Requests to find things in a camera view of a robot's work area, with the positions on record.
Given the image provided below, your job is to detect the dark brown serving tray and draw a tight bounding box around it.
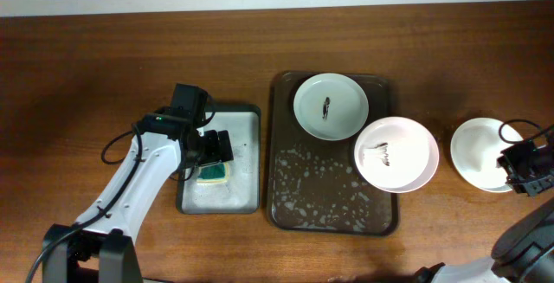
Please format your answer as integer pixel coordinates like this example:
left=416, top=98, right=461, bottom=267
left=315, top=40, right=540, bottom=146
left=267, top=71, right=399, bottom=237

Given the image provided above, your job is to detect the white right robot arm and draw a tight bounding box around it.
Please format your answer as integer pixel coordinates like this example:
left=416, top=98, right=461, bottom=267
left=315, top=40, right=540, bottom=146
left=411, top=125, right=553, bottom=283

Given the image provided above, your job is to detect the cream white plate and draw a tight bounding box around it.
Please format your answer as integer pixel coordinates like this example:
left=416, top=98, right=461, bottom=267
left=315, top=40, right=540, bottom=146
left=450, top=118, right=512, bottom=193

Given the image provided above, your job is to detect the green yellow sponge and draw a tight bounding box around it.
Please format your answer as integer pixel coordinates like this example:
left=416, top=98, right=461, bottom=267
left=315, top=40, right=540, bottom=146
left=196, top=163, right=229, bottom=183

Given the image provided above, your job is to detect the grey soapy tray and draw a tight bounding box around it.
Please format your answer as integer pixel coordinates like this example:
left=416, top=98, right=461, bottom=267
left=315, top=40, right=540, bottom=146
left=176, top=104, right=261, bottom=215

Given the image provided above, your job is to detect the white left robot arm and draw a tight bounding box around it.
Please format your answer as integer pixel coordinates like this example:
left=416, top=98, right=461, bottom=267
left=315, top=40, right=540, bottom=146
left=26, top=107, right=233, bottom=282

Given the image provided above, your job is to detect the pale green stained plate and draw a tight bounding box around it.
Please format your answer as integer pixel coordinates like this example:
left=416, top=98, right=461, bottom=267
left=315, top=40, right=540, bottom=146
left=293, top=73, right=370, bottom=141

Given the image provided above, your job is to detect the pink white plate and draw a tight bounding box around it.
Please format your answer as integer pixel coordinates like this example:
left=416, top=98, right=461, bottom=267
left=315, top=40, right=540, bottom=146
left=353, top=117, right=440, bottom=194

